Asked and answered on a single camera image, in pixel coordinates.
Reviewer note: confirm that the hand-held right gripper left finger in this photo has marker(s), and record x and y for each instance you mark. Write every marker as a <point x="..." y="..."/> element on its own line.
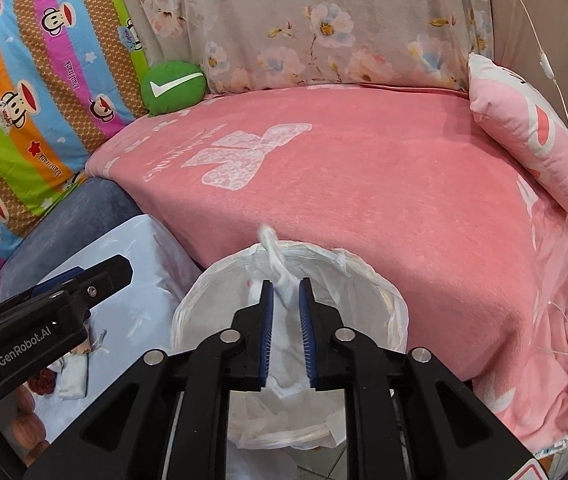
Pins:
<point x="266" y="332"/>

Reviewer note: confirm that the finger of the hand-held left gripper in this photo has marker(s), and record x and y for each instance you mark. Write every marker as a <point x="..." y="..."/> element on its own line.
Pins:
<point x="106" y="275"/>

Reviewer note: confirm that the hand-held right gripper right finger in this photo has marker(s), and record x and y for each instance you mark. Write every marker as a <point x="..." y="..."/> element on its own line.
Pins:
<point x="308" y="332"/>

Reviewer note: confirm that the white plastic trash bag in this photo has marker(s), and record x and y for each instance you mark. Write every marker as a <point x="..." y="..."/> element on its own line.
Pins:
<point x="363" y="285"/>

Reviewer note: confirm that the light blue palm print tablecloth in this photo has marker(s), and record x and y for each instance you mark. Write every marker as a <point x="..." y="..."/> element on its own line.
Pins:
<point x="149" y="280"/>

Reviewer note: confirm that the blue-grey sofa cushion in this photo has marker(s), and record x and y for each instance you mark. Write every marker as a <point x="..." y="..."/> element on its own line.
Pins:
<point x="79" y="220"/>

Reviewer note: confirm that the pink blanket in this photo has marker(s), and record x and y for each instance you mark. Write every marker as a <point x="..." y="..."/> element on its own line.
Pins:
<point x="363" y="185"/>

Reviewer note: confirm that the green round cushion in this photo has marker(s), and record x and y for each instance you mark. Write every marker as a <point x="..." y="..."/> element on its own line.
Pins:
<point x="174" y="85"/>

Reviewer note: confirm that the striped monkey print blanket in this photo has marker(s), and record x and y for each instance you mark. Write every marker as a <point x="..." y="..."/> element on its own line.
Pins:
<point x="39" y="85"/>

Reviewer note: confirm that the pink pillow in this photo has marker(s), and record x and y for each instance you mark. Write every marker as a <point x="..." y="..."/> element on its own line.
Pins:
<point x="523" y="120"/>

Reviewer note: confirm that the floral grey pillow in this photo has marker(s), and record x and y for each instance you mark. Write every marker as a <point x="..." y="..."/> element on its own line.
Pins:
<point x="289" y="10"/>

